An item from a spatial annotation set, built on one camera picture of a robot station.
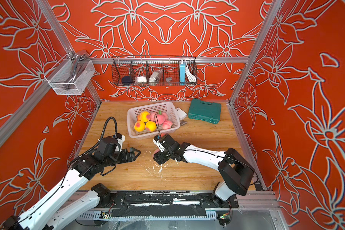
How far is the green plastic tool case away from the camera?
106 cm

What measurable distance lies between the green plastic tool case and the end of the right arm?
1.45 feet

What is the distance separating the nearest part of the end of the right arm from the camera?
0.61 metres
